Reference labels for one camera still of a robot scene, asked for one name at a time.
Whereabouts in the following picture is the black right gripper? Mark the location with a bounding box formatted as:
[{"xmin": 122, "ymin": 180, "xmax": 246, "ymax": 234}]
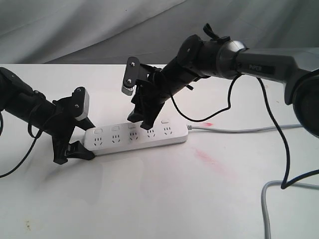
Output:
[{"xmin": 127, "ymin": 64, "xmax": 174, "ymax": 129}]

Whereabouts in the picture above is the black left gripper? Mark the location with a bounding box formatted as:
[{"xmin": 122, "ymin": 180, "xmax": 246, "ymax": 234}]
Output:
[{"xmin": 37, "ymin": 96, "xmax": 95, "ymax": 164}]

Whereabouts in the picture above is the white five-outlet power strip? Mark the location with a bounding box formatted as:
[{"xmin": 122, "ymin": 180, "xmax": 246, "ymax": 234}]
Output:
[{"xmin": 84, "ymin": 119, "xmax": 188, "ymax": 156}]

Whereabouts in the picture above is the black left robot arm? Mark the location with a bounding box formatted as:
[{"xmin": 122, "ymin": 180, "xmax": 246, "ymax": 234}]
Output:
[{"xmin": 0, "ymin": 67, "xmax": 95, "ymax": 165}]

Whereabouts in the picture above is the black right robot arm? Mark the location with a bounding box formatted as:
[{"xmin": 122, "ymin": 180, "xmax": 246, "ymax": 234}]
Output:
[{"xmin": 122, "ymin": 24, "xmax": 319, "ymax": 136}]

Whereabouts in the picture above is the grey backdrop cloth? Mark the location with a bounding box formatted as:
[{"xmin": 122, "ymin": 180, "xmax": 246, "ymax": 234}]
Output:
[{"xmin": 0, "ymin": 0, "xmax": 319, "ymax": 64}]

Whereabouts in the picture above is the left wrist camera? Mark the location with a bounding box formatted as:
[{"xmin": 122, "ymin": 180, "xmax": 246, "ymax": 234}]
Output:
[{"xmin": 71, "ymin": 87, "xmax": 90, "ymax": 121}]

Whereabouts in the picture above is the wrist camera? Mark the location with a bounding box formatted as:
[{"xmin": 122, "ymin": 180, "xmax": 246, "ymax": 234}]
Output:
[
  {"xmin": 71, "ymin": 87, "xmax": 90, "ymax": 121},
  {"xmin": 122, "ymin": 57, "xmax": 140, "ymax": 96}
]

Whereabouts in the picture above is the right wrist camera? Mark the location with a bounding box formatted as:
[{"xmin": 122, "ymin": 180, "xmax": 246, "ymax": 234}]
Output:
[{"xmin": 122, "ymin": 57, "xmax": 140, "ymax": 96}]

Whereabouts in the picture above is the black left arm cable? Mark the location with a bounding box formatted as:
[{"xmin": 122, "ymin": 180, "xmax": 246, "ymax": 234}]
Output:
[{"xmin": 0, "ymin": 104, "xmax": 63, "ymax": 179}]

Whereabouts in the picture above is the grey power cord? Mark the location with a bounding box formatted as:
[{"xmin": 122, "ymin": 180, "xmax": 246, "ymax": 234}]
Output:
[{"xmin": 186, "ymin": 123, "xmax": 319, "ymax": 239}]

